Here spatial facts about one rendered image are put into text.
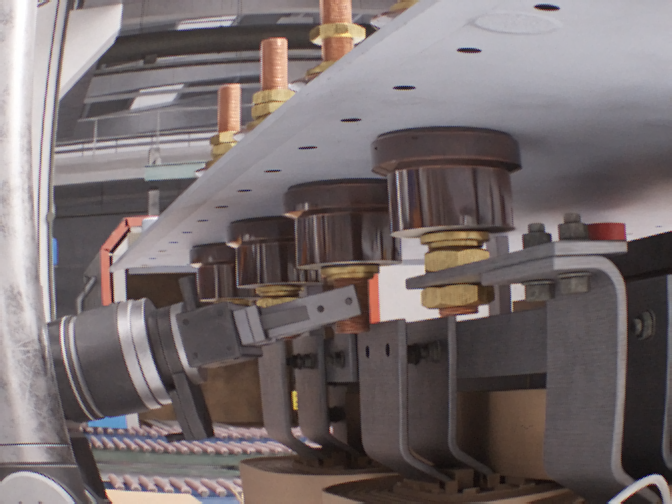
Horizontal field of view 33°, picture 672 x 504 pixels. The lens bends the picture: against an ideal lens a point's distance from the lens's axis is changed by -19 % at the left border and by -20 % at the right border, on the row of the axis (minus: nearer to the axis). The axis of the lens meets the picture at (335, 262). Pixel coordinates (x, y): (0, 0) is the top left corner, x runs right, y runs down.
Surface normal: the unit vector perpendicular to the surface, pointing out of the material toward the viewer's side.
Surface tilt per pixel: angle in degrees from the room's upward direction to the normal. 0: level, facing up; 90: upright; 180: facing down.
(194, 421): 112
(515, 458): 90
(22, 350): 82
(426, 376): 90
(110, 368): 98
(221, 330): 90
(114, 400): 137
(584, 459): 94
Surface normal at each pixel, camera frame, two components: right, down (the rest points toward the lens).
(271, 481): -0.88, 0.00
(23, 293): 0.77, -0.23
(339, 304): -0.09, -0.07
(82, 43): 0.26, -0.08
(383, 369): -0.96, 0.03
